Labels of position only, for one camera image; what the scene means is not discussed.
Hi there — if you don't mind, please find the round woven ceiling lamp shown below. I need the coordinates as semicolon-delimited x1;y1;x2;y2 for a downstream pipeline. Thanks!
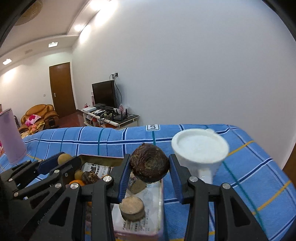
14;0;43;26

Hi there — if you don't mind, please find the round cut taro slice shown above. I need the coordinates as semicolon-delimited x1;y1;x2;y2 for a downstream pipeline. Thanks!
119;197;146;220

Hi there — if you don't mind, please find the fuzzy dark brown taro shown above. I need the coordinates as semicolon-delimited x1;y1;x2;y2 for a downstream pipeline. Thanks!
81;171;100;185

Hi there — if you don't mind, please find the white floral mug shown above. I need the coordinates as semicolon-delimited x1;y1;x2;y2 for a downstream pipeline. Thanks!
171;128;230;184

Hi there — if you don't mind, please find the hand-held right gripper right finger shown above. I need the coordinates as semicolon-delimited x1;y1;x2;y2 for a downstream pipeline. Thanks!
168;154;269;241

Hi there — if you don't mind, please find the brown wooden door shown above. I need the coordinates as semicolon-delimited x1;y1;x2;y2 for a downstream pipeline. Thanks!
49;62;77;118

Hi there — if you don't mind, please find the purple thermos bottle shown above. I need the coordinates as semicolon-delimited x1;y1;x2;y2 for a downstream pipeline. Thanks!
0;108;27;164

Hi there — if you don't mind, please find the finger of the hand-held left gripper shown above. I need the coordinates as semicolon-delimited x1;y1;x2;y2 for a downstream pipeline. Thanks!
13;157;82;204
0;153;63;190

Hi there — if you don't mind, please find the pink floral cushion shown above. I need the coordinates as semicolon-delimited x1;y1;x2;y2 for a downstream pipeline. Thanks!
25;114;41;126

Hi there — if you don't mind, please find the round dark brown taro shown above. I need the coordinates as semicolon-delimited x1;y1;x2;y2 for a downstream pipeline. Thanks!
129;143;170;183

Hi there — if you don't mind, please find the blue checked tablecloth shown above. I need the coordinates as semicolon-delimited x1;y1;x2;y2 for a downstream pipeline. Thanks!
0;124;293;241

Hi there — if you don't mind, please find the white television stand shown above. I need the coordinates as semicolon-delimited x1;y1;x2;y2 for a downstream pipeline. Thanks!
81;108;139;129

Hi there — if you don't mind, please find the cut taro piece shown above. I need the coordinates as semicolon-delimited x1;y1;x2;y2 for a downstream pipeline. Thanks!
128;174;148;194

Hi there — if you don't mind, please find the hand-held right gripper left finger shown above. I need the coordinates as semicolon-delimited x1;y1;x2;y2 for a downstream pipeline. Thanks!
30;154;131;241

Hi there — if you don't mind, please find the pink tin box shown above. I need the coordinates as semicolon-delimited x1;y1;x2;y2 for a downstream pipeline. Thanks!
69;155;165;237

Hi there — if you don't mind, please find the black television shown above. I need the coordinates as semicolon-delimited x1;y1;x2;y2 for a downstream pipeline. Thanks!
92;81;118;108

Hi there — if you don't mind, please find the small brown longan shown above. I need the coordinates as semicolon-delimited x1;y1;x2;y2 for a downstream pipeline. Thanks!
57;153;70;165

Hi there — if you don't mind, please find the orange leather sofa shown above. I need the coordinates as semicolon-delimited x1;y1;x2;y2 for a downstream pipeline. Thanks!
21;104;59;132

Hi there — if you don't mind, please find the printed white packet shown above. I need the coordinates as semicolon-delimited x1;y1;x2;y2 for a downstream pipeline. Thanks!
81;162;162;232

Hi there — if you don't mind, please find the black wifi router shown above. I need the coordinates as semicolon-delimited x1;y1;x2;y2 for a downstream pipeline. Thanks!
113;109;130;121

